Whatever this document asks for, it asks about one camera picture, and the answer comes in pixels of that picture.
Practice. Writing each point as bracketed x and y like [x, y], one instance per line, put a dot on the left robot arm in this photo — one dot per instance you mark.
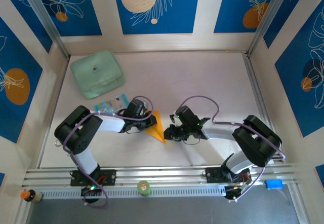
[78, 132]

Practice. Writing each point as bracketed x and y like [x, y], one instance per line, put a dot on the aluminium rail frame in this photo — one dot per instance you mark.
[157, 173]

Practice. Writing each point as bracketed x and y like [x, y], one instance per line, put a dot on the blue box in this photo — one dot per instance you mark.
[273, 184]

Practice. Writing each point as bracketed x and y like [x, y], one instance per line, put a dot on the silver scissors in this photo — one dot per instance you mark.
[57, 143]

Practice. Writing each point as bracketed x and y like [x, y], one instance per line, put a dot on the orange paper sheet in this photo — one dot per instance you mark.
[157, 130]

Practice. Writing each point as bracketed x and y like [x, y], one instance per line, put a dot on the green tape roll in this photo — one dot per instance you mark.
[143, 187]

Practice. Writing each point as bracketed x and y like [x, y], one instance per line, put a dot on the brown bottle orange cap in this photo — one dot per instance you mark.
[30, 195]

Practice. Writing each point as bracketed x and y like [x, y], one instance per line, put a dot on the light blue packet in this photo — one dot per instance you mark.
[114, 104]

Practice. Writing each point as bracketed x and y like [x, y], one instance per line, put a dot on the mint green zip case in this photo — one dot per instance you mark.
[95, 69]

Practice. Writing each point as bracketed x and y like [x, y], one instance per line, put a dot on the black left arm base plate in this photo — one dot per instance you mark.
[110, 177]

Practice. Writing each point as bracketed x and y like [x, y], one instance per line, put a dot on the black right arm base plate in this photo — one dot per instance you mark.
[213, 175]

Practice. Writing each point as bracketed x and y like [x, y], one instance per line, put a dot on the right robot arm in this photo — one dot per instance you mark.
[255, 140]

